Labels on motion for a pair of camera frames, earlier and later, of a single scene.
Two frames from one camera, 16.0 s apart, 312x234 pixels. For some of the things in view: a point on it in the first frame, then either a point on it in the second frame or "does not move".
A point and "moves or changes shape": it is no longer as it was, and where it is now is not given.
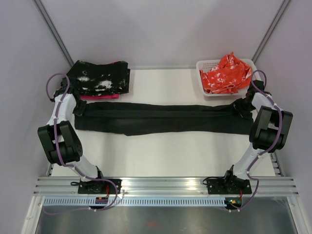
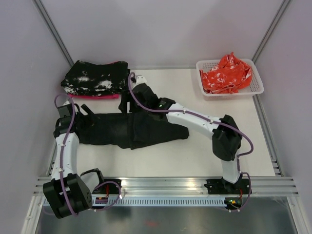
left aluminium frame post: x=51 y=27 does not move
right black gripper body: x=249 y=107 → x=139 y=108
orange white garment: x=229 y=74 does not move
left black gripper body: x=79 y=107 → x=85 y=122
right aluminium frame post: x=280 y=12 does not move
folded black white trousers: x=87 y=78 does not move
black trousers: x=146 y=119 moves or changes shape
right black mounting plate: x=229 y=185 does not move
